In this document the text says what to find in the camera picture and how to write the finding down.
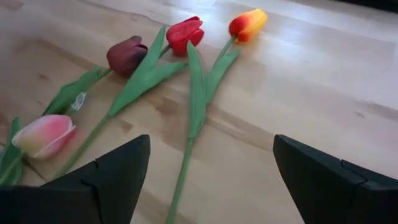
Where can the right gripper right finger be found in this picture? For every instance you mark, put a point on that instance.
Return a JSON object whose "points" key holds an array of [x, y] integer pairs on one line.
{"points": [[335, 193]]}

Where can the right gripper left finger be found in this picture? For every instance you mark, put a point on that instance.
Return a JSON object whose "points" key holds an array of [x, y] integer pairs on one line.
{"points": [[77, 199]]}

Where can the dark maroon artificial tulip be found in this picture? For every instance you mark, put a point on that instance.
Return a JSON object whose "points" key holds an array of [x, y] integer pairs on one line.
{"points": [[126, 57]]}

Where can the orange yellow artificial tulip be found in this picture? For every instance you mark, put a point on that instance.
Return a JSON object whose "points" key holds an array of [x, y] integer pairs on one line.
{"points": [[247, 25]]}

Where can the red artificial tulip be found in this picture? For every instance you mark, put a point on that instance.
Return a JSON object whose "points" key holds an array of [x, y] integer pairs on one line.
{"points": [[185, 34]]}

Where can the black aluminium rig frame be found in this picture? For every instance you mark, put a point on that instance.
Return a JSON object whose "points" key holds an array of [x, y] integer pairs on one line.
{"points": [[373, 3]]}

